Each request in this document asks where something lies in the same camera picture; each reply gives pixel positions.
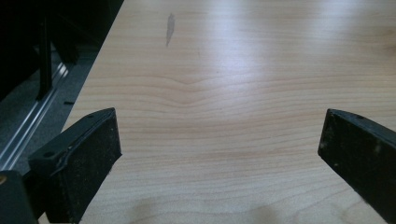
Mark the silver metal floor rail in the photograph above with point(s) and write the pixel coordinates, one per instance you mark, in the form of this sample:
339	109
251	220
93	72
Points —
32	119

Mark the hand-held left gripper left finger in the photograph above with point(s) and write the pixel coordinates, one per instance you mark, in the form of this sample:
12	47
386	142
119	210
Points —
77	161

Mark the black metal stand leg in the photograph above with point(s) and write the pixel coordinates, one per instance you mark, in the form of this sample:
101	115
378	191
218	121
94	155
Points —
45	59

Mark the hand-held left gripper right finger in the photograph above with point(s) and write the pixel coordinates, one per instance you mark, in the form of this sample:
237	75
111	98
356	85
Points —
358	155

